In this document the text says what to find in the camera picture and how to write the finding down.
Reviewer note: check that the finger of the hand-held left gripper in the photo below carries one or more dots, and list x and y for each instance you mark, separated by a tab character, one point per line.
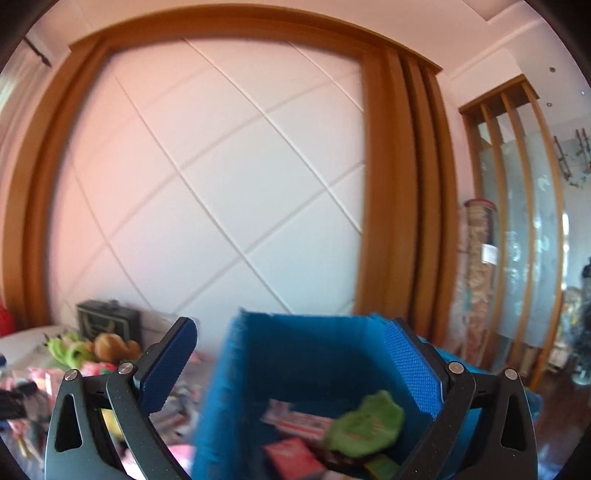
16	404

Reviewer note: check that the green frog plush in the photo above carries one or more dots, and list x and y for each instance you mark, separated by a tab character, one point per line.
69	350

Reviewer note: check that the red object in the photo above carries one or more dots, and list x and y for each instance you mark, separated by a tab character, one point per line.
4	323

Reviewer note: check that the pile of small medicine boxes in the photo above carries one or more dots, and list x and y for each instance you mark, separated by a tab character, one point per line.
184	406

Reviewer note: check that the frosted glass wooden partition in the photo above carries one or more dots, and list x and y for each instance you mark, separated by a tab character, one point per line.
521	230

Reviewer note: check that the pink striped packet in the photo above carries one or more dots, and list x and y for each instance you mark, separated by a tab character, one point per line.
295	420

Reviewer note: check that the brown teddy bear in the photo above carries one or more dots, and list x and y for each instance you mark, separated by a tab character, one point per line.
115	346

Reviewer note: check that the patterned rolled carpet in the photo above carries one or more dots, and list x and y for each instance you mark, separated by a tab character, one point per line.
478	277

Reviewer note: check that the wooden door frame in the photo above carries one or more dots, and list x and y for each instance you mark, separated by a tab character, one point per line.
397	184

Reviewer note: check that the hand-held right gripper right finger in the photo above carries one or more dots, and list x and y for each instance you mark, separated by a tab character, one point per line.
411	364

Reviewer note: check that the large green plush toy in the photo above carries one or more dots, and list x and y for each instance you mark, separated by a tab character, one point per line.
364	422

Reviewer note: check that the black gift box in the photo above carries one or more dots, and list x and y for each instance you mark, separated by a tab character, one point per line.
108	321

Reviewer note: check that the blue plastic crate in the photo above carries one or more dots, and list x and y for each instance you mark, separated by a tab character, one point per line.
300	360

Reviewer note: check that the yellow green box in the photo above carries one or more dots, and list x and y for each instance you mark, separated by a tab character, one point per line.
381	466

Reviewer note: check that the red tissue packet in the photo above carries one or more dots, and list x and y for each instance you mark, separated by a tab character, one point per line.
291	454

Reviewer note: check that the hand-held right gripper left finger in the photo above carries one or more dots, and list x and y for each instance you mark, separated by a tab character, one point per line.
166	364

